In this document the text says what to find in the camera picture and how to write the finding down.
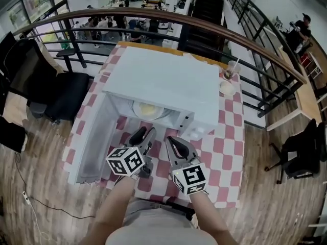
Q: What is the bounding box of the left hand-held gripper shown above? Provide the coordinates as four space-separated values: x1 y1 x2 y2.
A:
106 126 157 181

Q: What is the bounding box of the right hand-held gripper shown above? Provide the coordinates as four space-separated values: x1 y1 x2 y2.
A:
165 136 207 195

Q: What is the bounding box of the white plate with food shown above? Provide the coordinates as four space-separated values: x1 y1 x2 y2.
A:
132 100 165 121

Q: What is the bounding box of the white microwave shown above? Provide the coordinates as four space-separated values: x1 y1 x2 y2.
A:
68 46 221 185

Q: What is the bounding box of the person's left forearm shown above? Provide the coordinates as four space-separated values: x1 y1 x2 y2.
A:
94 177 136 245

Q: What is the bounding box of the person's right forearm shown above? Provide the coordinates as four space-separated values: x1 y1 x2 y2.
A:
190 190 233 245

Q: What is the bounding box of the red white checkered tablecloth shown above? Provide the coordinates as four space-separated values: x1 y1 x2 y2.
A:
62 43 246 209

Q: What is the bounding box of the black waist pouch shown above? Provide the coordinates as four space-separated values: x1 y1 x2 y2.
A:
163 201 197 221

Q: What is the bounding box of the person's grey shirt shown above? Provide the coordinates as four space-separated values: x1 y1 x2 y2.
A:
104 198 218 245

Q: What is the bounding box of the small white bowl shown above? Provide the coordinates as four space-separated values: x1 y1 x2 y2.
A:
219 80 236 96

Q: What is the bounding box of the black office chair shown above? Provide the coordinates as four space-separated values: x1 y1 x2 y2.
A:
4 38 90 125
264 118 327 185

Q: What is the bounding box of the clear plastic cup with straw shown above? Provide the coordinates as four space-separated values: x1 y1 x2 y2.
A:
224 58 242 80

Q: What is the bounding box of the group of people downstairs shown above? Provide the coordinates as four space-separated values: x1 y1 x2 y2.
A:
73 3 175 48

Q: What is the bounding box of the wooden-topped black railing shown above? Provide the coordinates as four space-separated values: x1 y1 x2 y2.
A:
12 8 308 119

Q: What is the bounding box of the wooden table with white legs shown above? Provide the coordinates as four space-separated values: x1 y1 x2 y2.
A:
265 46 323 133

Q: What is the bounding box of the black metal railing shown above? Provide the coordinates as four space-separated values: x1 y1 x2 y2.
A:
226 0 285 59

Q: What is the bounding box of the black monitor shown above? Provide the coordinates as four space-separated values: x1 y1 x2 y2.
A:
0 31 18 79

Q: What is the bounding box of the black cable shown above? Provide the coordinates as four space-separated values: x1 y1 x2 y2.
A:
14 152 97 219

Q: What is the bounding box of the white cable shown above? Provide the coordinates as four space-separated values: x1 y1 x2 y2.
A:
27 203 51 242

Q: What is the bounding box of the white frame table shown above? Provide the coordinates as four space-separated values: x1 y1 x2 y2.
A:
299 51 323 79

